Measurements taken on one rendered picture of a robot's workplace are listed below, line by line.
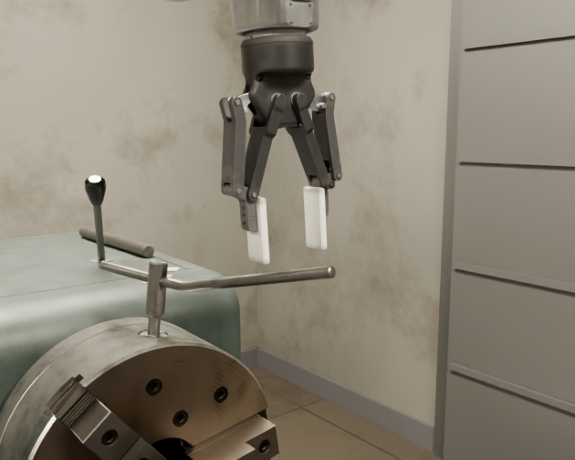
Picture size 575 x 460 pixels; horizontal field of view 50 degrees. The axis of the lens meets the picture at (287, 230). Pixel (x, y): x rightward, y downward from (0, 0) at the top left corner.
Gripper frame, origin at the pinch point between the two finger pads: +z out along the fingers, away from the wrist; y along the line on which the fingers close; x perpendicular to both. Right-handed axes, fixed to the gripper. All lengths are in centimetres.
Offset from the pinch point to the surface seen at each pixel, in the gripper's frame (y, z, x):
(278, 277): -5.6, 3.1, -5.6
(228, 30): 158, -56, 255
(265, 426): -2.1, 24.3, 3.9
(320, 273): -4.1, 2.1, -10.2
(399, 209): 174, 38, 142
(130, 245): 2, 9, 49
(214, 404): -7.1, 20.9, 7.0
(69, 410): -23.5, 15.6, 7.2
